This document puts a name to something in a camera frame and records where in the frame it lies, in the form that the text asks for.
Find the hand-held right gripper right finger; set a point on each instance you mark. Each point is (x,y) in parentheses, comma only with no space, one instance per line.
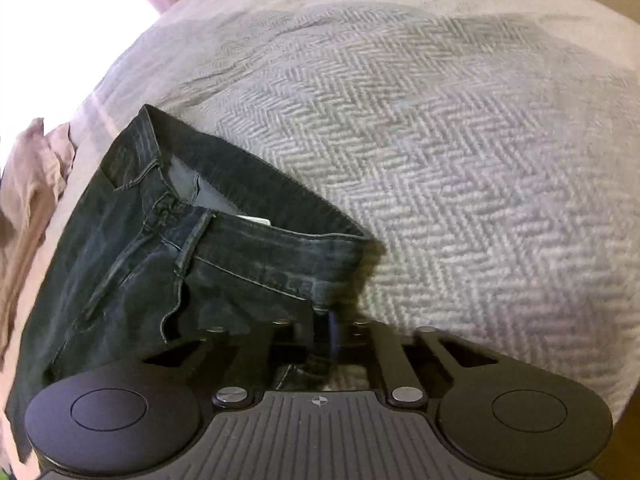
(357,340)

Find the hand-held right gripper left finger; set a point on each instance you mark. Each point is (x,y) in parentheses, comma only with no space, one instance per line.
(307,335)

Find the dark blue denim pants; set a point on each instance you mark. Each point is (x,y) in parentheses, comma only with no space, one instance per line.
(125,270)

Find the pink crumpled cloth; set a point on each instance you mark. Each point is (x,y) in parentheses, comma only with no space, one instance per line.
(30,185)

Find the bright window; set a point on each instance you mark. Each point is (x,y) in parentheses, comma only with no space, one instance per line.
(65,40)

